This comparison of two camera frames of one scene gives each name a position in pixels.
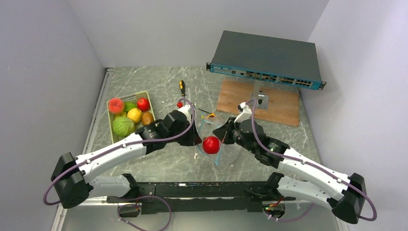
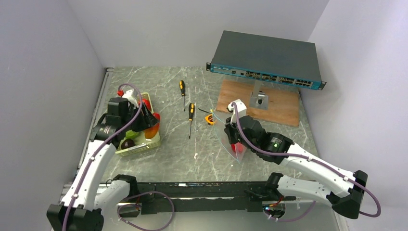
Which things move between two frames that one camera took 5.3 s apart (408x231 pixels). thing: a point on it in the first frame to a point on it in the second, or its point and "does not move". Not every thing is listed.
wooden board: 283,99 does not move
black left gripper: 193,137 to 147,121
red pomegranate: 210,145 to 237,147
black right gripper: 224,132 does not move
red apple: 143,104 does not move
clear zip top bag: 206,127 to 237,150
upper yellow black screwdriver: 182,87 does not move
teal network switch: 282,59 does not move
